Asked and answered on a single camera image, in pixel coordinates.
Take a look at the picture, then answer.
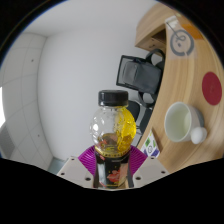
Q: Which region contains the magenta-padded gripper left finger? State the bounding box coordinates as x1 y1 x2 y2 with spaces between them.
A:
57 145 100 189

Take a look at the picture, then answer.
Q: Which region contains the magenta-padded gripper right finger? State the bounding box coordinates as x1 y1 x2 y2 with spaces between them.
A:
125 145 169 189

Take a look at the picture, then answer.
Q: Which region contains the clear black-capped drink bottle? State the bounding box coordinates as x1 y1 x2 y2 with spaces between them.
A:
89 89 138 190

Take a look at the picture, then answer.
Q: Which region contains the white ceramic mug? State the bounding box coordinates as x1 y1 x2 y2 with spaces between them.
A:
164 101 208 145

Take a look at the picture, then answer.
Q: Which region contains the black mesh office chair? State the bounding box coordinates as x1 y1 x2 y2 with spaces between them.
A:
115 49 167 134

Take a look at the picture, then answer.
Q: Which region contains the flat round red coaster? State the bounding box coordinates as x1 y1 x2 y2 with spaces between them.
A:
201 71 223 106

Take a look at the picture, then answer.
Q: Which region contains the wooden side desk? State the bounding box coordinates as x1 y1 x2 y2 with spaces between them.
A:
134 3 168 51

